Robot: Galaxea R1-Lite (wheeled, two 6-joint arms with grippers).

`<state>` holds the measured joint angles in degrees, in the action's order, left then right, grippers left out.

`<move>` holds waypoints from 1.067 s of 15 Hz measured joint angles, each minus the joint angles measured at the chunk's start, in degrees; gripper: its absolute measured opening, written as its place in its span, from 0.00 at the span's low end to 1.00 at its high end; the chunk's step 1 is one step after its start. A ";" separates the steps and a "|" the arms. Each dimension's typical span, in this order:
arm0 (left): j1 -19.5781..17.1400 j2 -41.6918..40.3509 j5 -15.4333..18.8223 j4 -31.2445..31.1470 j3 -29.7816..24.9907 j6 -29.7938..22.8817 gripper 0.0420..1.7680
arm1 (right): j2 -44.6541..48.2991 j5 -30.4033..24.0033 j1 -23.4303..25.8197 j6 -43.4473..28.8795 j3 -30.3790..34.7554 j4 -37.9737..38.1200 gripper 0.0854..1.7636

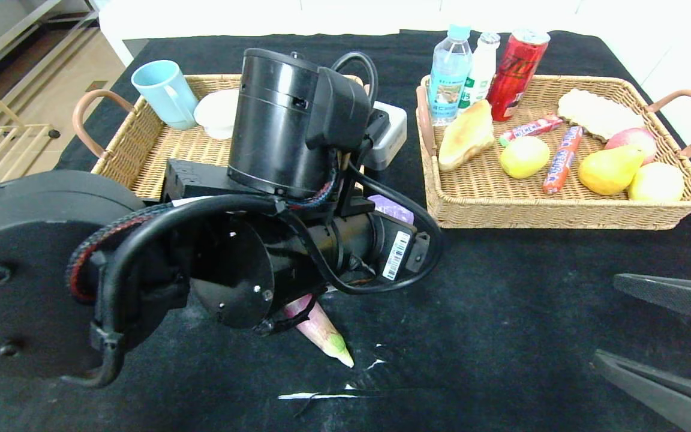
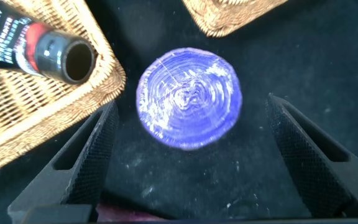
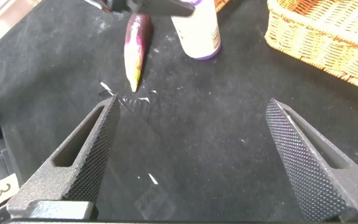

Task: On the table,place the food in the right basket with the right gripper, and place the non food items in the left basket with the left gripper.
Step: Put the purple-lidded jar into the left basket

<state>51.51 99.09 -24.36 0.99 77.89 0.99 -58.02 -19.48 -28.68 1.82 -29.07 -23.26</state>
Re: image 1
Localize clear water bottle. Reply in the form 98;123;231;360
428;24;474;127

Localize short pink candy roll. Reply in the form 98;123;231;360
498;116;563;148

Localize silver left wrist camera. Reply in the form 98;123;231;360
362;101;408;171

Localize thin white strip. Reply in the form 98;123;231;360
278;390;370;400

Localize white cup purple lid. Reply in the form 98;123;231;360
368;194;415;226

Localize cream waffle biscuit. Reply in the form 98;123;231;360
557;89;645;143

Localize croissant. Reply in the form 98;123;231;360
437;99;495;173

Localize long orange candy roll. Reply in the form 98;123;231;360
542;126;584;196

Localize yellow lemon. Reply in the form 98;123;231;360
500;136;551;179

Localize red peach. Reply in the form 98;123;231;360
605;127;657;166

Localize purple eggplant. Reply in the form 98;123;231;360
283;294;355;368

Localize red cola can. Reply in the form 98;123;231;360
486;27;551;122

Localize white milk bottle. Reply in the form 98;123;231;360
458;32;501;115

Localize light blue mug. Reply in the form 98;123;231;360
131;60;199;130

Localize yellow pear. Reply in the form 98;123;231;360
577;145;644;196

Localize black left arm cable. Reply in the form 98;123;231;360
64;51;445;388

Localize wicker basket brown handles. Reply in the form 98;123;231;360
73;74;376;202
416;74;691;231

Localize round yellow fruit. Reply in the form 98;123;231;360
627;162;685;202

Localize white table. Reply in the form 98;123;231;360
98;0;607;68

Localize white round lidded container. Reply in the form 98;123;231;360
194;89;241;140

